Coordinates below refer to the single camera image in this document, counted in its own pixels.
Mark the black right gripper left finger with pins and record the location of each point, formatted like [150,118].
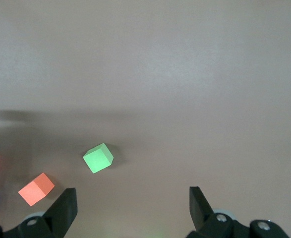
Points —
[53,223]

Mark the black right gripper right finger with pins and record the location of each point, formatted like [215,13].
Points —
[217,226]

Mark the orange foam cube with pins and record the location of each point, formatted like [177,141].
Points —
[36,189]

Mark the green foam cube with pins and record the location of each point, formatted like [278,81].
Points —
[98,158]

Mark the brown paper table cover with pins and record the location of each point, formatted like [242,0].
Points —
[145,74]

